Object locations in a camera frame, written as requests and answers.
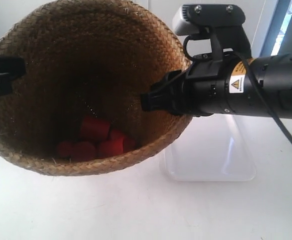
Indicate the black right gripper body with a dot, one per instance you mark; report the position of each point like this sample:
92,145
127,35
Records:
208,88

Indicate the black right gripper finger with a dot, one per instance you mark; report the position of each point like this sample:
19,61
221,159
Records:
163,100
173,79

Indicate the brown woven wicker basket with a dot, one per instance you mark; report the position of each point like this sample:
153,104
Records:
87,58

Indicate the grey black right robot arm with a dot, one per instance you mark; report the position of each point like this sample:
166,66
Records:
274,76

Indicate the red cylinder right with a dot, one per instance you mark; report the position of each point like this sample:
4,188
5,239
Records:
128,143

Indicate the red cylinder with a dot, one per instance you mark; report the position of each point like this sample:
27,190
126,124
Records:
128,143
110,148
77,151
94,129

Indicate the red cylinder bottom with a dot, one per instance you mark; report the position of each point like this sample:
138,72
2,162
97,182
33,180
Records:
110,148

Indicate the red cylinder top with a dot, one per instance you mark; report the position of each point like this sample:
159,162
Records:
94,129

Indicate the red cylinder left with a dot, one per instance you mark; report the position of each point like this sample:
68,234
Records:
77,151

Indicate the white rectangular plastic tray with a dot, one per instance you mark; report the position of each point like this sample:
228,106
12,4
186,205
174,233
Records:
210,149

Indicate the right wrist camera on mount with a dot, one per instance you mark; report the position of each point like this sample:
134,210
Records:
222,24

